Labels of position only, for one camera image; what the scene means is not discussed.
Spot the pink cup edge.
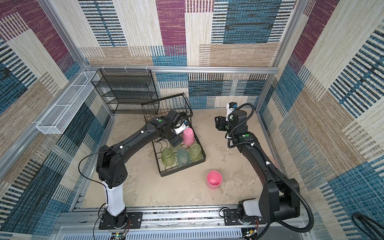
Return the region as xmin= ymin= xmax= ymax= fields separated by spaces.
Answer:
xmin=183 ymin=128 xmax=195 ymax=146

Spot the teal translucent cup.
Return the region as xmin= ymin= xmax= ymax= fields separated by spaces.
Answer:
xmin=177 ymin=149 xmax=191 ymax=167

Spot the bright green translucent cup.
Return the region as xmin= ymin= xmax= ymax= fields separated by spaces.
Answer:
xmin=190 ymin=143 xmax=203 ymax=162

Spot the pale green translucent cup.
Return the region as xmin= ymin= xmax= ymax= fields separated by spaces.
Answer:
xmin=170 ymin=144 xmax=183 ymax=152

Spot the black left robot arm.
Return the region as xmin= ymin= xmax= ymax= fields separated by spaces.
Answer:
xmin=96 ymin=110 xmax=191 ymax=222

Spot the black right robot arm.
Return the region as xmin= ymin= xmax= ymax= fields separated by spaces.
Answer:
xmin=215 ymin=110 xmax=300 ymax=223

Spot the opaque pink cup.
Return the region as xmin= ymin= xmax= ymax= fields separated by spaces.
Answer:
xmin=207 ymin=171 xmax=223 ymax=190

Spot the translucent pink cup right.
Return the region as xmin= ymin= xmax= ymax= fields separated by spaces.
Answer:
xmin=271 ymin=159 xmax=280 ymax=169

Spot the black mesh shelf unit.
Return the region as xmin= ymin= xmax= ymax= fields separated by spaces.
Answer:
xmin=91 ymin=69 xmax=159 ymax=114

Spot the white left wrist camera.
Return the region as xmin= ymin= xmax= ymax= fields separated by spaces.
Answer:
xmin=174 ymin=120 xmax=190 ymax=135

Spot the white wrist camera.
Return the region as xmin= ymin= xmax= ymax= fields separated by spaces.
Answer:
xmin=226 ymin=102 xmax=238 ymax=121
xmin=174 ymin=120 xmax=190 ymax=135

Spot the black corrugated cable conduit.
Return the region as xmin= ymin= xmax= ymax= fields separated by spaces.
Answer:
xmin=226 ymin=102 xmax=315 ymax=240

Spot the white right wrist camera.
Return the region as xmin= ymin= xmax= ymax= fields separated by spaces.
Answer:
xmin=226 ymin=102 xmax=238 ymax=121

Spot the black wire dish rack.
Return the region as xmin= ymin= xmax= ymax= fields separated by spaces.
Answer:
xmin=141 ymin=94 xmax=206 ymax=177

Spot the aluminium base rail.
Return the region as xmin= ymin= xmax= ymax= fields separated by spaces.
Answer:
xmin=50 ymin=205 xmax=314 ymax=240

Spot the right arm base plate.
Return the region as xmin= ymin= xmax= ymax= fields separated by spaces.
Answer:
xmin=219 ymin=207 xmax=266 ymax=226

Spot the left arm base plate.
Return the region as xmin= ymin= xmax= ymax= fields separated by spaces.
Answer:
xmin=99 ymin=211 xmax=143 ymax=230

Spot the white wire wall basket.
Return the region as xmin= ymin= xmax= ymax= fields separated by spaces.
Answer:
xmin=36 ymin=72 xmax=96 ymax=135

